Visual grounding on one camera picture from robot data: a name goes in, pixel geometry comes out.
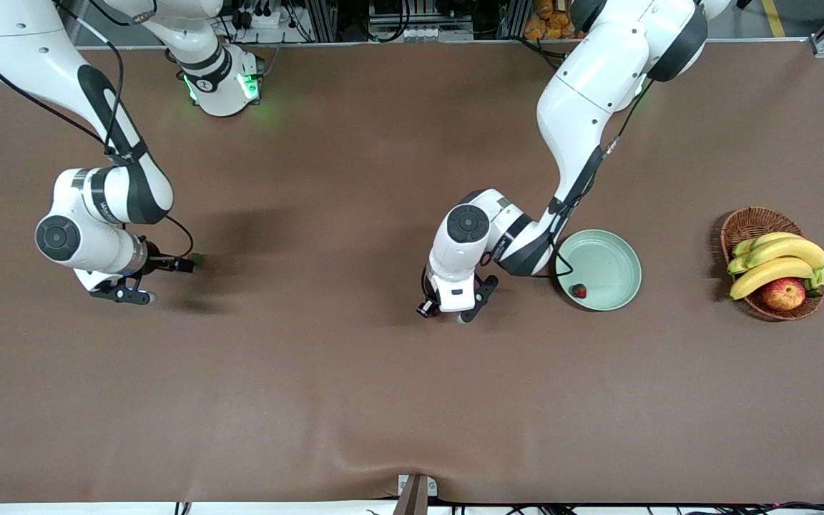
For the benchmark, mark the table edge clamp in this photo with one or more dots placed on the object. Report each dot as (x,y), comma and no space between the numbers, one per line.
(415,493)

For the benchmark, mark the white terminal strip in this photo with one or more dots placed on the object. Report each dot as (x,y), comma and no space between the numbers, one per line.
(419,33)

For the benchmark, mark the brown wicker basket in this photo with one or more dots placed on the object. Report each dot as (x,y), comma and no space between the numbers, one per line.
(748,223)

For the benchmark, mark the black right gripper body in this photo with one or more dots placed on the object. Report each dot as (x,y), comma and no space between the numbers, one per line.
(161,262)

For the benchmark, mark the light green round plate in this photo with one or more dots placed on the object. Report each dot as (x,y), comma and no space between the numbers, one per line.
(605,265)

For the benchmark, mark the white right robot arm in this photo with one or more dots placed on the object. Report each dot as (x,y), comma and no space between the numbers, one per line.
(26,50)

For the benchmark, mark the grey base box green light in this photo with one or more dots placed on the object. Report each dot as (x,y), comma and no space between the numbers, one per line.
(251,82)

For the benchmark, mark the brown table cover cloth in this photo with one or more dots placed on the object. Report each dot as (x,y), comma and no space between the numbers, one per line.
(383,357)

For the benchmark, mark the pile of brown bread rolls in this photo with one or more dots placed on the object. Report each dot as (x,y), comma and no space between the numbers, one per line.
(548,21)

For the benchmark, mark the white power strip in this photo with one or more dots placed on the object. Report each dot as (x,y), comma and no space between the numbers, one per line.
(258,18)

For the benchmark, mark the red yellow apple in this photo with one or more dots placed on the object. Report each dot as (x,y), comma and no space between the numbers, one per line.
(784,295)

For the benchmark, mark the aluminium frame post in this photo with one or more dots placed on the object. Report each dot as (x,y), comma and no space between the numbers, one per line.
(516,18)
(322,18)

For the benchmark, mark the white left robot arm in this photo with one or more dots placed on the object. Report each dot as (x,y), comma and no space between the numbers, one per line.
(598,79)

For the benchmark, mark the yellow banana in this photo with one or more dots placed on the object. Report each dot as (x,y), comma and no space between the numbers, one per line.
(735,265)
(769,272)
(791,250)
(741,247)

